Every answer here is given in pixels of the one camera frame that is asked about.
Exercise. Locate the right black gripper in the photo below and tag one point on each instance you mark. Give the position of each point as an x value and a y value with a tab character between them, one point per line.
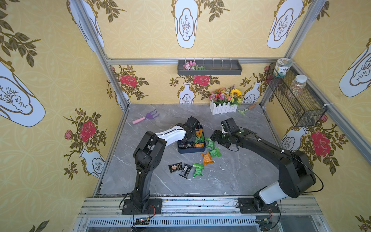
219	137

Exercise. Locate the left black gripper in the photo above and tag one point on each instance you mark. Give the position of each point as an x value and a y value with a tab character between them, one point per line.
191	135

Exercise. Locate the dark blue storage box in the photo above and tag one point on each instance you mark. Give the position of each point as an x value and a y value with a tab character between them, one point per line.
193	147

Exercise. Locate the green cookie packet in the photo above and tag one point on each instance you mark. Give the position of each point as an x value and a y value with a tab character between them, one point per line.
198	169
215	152
210	143

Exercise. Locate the orange cookie packet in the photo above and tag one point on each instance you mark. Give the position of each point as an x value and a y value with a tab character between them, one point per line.
199	134
207	159

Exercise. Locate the black cookie packet barcode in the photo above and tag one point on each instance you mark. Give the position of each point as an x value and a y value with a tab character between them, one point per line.
186	170

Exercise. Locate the black cookie packet with picture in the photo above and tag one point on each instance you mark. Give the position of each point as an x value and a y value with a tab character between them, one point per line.
175	167

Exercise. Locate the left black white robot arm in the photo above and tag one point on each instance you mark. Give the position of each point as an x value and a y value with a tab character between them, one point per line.
148	155

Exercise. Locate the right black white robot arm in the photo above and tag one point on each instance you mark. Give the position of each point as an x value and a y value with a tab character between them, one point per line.
295	174

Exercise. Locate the orange cookie packet in box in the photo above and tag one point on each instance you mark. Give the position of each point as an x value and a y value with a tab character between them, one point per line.
199	134

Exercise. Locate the green toy garden shovel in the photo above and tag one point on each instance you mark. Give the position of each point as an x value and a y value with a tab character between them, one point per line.
242	112

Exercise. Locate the white fence flower pot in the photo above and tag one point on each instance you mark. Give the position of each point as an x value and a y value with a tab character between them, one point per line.
225	100

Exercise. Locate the pink purple toy rake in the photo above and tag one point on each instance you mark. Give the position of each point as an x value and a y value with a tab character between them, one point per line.
151	115

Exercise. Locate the pink flowers in tray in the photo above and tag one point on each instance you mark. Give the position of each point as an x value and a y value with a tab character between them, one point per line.
191	65

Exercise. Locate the clear white lid jar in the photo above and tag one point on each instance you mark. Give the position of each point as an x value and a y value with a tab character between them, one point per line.
297	86

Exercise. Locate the white lid patterned jar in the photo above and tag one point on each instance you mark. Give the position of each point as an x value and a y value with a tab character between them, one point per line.
282	66

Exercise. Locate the small circuit board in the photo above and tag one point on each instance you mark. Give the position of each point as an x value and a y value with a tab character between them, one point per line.
141	221

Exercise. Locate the grey wall shelf tray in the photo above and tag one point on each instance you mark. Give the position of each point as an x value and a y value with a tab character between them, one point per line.
212	67

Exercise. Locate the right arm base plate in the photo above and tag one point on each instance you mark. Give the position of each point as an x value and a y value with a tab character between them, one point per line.
250	205

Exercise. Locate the black wire mesh basket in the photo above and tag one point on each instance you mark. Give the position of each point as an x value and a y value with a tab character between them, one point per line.
304	107

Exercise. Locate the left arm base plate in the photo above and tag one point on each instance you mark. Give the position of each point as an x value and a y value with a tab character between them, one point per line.
152	207

